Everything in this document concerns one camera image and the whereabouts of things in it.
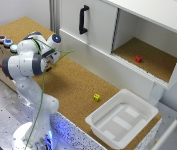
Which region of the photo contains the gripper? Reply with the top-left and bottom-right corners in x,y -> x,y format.
42,49 -> 61,67

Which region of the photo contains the green cable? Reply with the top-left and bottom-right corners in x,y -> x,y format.
23,37 -> 76,150

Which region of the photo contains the blue button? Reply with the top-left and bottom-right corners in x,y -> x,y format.
3,38 -> 14,48

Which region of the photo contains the white cabinet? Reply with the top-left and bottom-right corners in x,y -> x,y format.
58,0 -> 177,108

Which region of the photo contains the red button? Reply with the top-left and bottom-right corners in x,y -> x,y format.
0,34 -> 7,45

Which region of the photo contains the green button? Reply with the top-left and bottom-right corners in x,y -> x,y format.
9,43 -> 19,54

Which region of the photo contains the wooden drawer box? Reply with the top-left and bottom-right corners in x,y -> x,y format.
0,16 -> 56,92

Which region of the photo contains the white sliding door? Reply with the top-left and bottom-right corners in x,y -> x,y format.
60,0 -> 119,56

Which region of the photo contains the white plastic box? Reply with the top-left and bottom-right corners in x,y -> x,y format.
84,88 -> 160,150

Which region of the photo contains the black door handle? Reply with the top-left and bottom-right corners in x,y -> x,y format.
78,4 -> 90,36

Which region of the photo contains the yellow block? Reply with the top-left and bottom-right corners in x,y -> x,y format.
93,93 -> 101,102

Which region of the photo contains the pink block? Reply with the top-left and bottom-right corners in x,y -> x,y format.
134,54 -> 144,64

